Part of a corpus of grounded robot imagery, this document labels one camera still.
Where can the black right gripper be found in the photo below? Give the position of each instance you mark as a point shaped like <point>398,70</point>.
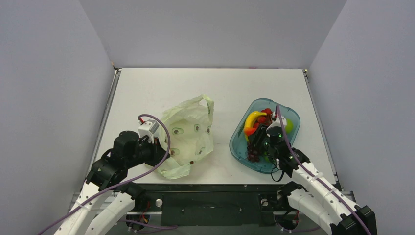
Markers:
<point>257,138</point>

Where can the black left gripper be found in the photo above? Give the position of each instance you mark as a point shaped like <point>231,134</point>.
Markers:
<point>157,152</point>

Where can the yellow fake banana bunch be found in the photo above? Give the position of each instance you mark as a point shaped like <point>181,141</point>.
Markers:
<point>249,122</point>

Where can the light green plastic bag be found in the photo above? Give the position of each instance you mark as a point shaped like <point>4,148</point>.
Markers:
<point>190,127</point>

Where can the red fake bell pepper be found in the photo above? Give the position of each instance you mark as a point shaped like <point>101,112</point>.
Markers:
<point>249,130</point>

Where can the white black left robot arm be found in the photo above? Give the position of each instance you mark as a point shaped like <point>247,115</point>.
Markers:
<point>107,175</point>

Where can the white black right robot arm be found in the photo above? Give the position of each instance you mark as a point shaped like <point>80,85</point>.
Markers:
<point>308,191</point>

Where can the dark purple fake grapes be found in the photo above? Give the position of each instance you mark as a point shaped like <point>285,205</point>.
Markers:
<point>253,154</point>

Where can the red fake strawberry bunch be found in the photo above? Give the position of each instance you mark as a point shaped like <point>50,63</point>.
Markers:
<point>265,117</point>

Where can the green fake apple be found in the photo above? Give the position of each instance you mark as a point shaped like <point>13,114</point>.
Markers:
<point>288,126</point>

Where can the teal plastic tray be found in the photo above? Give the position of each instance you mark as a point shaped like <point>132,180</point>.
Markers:
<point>238,144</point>

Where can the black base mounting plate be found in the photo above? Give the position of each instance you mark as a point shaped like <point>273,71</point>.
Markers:
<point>212,205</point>

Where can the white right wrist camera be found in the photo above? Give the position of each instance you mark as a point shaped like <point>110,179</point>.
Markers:
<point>277,121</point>

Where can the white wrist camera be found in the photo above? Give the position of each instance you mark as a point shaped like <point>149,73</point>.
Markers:
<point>149,129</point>
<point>277,121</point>

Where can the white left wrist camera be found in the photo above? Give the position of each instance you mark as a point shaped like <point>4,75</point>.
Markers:
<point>149,129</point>

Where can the aluminium frame rail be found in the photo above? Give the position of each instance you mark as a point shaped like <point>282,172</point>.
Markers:
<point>86,218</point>

